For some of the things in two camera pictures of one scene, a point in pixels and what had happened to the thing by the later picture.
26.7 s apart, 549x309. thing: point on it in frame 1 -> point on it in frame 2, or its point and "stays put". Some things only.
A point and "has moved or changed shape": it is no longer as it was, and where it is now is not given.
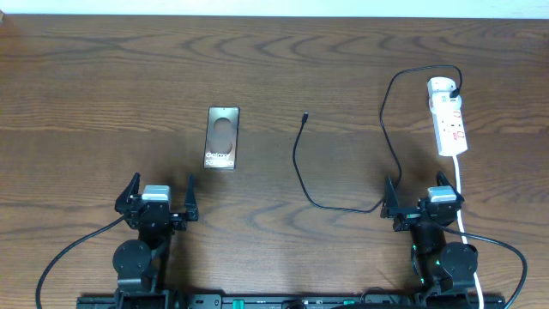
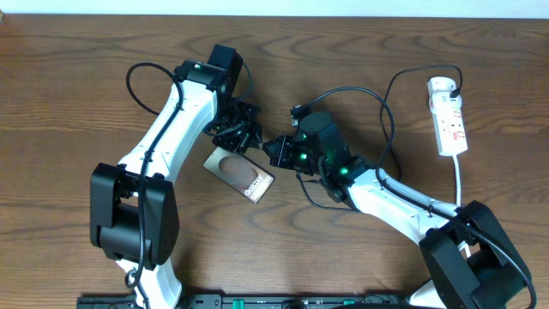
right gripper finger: x=390 y=201 -> x=280 y=160
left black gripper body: x=155 y=213 -> x=239 y=130
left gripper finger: x=191 y=204 -> x=256 y=139
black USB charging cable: x=383 y=131 has moved or changed shape
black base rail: x=277 y=301 stays put
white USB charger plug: x=439 y=90 stays put
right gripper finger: x=443 y=181 -> x=274 y=148
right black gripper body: x=407 y=219 -> x=301 y=160
